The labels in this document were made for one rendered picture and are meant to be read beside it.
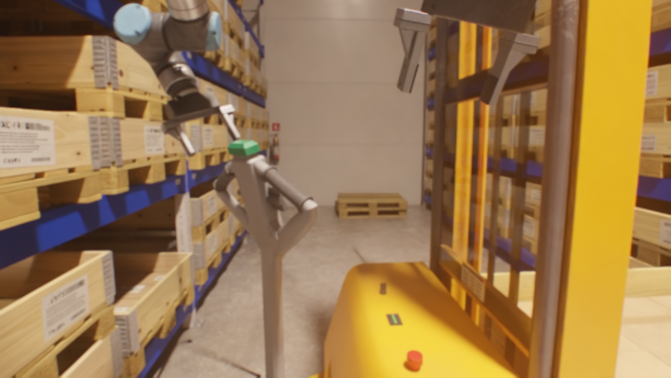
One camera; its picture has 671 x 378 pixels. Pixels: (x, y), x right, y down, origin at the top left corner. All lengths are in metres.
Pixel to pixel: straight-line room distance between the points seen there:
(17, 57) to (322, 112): 5.20
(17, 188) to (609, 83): 1.52
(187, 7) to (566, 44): 0.77
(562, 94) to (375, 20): 6.27
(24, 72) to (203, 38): 1.17
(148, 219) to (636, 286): 2.98
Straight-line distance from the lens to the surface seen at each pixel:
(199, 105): 0.96
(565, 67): 0.78
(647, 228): 2.86
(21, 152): 1.33
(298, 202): 0.69
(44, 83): 1.87
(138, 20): 0.92
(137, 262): 2.71
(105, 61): 1.73
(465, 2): 0.47
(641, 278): 2.10
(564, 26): 0.80
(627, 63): 0.86
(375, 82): 6.65
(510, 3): 0.50
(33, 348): 1.43
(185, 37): 0.88
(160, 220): 2.81
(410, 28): 0.45
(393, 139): 6.65
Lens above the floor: 1.44
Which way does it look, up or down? 6 degrees down
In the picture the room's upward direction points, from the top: straight up
